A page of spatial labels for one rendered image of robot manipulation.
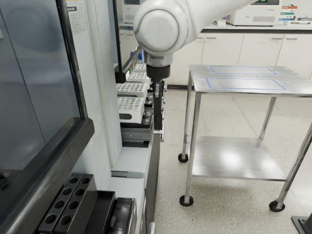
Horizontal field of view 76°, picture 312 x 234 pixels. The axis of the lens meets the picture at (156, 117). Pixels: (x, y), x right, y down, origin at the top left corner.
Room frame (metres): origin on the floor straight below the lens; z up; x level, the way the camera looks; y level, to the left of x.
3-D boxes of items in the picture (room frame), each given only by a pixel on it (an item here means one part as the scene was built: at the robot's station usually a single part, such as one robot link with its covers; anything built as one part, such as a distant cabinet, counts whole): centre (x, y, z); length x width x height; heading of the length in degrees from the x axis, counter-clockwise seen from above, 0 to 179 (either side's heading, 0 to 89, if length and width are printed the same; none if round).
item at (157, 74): (0.62, -0.01, 0.96); 0.08 x 0.07 x 0.09; 176
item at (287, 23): (2.91, -1.88, 0.93); 0.30 x 0.10 x 0.06; 78
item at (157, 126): (0.61, -0.01, 0.80); 0.03 x 0.01 x 0.07; 86
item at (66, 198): (0.23, 0.16, 0.85); 0.12 x 0.02 x 0.06; 174
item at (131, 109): (0.63, 0.19, 0.83); 0.30 x 0.10 x 0.06; 86
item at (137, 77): (0.94, 0.18, 0.83); 0.30 x 0.10 x 0.06; 86
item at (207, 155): (1.06, -0.50, 0.41); 0.67 x 0.46 x 0.82; 86
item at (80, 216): (0.23, 0.13, 0.85); 0.12 x 0.02 x 0.06; 176
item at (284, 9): (3.24, -1.85, 1.10); 0.24 x 0.13 x 0.10; 84
